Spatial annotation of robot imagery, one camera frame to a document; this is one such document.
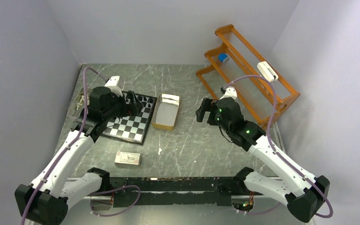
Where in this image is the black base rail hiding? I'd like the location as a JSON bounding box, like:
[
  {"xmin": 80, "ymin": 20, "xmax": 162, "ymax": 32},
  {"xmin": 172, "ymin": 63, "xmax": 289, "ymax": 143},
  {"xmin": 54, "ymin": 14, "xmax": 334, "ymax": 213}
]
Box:
[{"xmin": 92, "ymin": 177, "xmax": 251, "ymax": 208}]

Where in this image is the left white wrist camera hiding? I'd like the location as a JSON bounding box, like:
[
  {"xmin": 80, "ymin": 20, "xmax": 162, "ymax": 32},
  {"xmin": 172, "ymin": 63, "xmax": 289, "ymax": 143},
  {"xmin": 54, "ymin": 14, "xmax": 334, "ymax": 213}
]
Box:
[{"xmin": 104, "ymin": 76, "xmax": 123, "ymax": 97}]

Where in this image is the black white chess board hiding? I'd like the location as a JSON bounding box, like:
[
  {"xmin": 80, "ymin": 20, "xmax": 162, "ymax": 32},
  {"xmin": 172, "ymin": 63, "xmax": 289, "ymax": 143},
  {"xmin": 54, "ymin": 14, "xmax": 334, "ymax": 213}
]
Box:
[{"xmin": 102, "ymin": 93, "xmax": 157, "ymax": 145}]

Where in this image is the blue small block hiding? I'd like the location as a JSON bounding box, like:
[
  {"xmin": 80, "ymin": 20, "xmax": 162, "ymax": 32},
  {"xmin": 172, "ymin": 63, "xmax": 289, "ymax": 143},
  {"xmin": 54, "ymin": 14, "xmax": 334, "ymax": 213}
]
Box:
[{"xmin": 217, "ymin": 53, "xmax": 229, "ymax": 63}]

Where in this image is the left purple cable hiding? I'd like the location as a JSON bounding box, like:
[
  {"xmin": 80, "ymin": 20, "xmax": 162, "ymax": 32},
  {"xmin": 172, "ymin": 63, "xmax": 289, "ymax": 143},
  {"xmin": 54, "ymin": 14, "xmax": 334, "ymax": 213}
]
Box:
[{"xmin": 20, "ymin": 67, "xmax": 109, "ymax": 225}]

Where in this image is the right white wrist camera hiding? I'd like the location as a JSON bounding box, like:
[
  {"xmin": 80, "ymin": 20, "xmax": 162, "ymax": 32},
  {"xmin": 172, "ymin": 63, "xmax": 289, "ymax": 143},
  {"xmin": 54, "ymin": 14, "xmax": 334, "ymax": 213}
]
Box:
[{"xmin": 220, "ymin": 86, "xmax": 237, "ymax": 100}]

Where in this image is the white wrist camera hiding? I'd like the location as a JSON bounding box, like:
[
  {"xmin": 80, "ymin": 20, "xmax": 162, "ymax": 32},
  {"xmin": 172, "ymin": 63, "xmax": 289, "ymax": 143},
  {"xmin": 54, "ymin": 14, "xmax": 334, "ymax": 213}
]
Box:
[
  {"xmin": 220, "ymin": 86, "xmax": 237, "ymax": 100},
  {"xmin": 104, "ymin": 76, "xmax": 123, "ymax": 97}
]

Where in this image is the small printed card box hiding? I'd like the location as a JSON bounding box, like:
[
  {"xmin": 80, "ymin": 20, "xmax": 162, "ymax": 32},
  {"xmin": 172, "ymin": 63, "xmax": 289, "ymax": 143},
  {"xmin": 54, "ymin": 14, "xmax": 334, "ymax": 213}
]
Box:
[{"xmin": 114, "ymin": 151, "xmax": 142, "ymax": 166}]

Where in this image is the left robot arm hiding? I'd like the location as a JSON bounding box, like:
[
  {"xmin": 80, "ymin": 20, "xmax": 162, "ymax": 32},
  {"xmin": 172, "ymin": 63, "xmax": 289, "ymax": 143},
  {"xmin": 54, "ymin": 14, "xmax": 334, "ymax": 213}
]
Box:
[{"xmin": 15, "ymin": 86, "xmax": 143, "ymax": 225}]

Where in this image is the white plastic device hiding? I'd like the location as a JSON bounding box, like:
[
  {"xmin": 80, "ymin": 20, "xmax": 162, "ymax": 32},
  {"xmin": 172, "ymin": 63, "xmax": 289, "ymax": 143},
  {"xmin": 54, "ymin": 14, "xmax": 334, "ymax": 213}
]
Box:
[{"xmin": 257, "ymin": 61, "xmax": 279, "ymax": 83}]

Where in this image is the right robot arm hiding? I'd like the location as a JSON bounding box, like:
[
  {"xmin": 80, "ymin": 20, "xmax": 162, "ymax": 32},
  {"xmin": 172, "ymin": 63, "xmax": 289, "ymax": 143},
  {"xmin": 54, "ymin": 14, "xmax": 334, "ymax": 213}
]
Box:
[{"xmin": 195, "ymin": 97, "xmax": 330, "ymax": 223}]

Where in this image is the silver metal tin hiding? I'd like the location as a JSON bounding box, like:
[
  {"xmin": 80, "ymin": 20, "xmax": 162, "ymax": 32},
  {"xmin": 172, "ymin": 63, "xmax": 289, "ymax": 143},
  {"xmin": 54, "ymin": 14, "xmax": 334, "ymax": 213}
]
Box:
[{"xmin": 67, "ymin": 89, "xmax": 85, "ymax": 118}]

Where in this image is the orange wooden rack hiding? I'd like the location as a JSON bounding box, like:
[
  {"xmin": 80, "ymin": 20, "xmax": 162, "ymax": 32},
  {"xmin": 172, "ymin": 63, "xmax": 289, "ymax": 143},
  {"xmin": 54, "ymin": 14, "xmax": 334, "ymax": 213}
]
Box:
[{"xmin": 196, "ymin": 24, "xmax": 300, "ymax": 128}]

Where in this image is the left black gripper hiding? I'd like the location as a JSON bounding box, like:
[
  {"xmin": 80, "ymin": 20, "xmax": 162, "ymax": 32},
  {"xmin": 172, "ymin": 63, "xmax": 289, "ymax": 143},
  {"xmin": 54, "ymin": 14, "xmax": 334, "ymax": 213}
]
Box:
[{"xmin": 103, "ymin": 90, "xmax": 143, "ymax": 121}]

